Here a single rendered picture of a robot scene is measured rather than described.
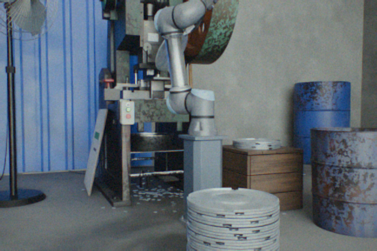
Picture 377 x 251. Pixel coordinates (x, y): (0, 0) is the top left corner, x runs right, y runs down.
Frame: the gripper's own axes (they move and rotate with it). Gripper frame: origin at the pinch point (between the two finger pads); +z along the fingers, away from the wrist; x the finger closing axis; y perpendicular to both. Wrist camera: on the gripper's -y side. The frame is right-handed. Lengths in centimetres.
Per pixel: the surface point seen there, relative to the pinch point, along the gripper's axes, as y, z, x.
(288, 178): -2, 17, 105
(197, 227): 108, 32, 83
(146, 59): -14.6, 29.4, -11.8
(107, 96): 16, 57, -3
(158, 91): -11.8, 38.3, 9.4
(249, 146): 2, 19, 76
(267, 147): 0, 12, 83
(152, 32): -19.0, 14.8, -22.7
